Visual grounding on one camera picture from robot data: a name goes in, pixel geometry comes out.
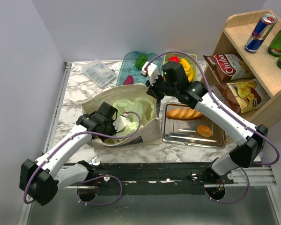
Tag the teal transparent plastic container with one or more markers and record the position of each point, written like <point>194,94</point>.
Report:
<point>128,67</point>

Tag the red apple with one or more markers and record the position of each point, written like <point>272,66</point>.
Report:
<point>174,59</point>

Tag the wooden shelf unit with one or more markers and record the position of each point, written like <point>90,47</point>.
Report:
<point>234,35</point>

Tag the red bull can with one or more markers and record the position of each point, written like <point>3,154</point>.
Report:
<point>260,32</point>

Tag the snack packet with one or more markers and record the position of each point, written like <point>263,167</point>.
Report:
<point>244,96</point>

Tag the metal tray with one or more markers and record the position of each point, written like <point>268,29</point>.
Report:
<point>184,132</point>

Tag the clear plastic compartment box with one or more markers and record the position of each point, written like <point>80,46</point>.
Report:
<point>99,73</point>

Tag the yellow banana bunch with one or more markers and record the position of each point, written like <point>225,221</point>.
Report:
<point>187,68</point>

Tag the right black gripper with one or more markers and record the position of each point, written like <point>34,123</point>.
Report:
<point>151,89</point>

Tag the bread loaf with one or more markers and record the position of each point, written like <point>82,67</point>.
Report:
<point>183,114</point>

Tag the brown chip bag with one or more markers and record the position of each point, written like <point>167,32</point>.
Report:
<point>228,67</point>

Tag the green plastic grocery bag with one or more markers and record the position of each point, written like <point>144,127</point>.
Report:
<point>144,125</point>

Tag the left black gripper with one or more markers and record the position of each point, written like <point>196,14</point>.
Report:
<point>114,129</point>

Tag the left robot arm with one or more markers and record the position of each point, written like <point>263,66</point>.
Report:
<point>41,179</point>

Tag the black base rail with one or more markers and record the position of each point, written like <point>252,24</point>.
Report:
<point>152,179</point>

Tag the purple sweet potato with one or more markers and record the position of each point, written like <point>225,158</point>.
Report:
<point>129,80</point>

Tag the pale green plastic basket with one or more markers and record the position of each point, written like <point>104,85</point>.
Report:
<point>193,64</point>

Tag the beige canvas tote bag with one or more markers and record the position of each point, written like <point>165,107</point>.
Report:
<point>110,96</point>

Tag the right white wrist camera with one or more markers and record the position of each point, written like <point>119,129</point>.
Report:
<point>150,71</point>

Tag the green bell pepper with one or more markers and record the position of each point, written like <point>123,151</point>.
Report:
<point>140,61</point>

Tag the glazed donut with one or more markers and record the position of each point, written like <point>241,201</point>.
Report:
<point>204,131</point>

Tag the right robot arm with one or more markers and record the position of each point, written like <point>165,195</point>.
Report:
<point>248,137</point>

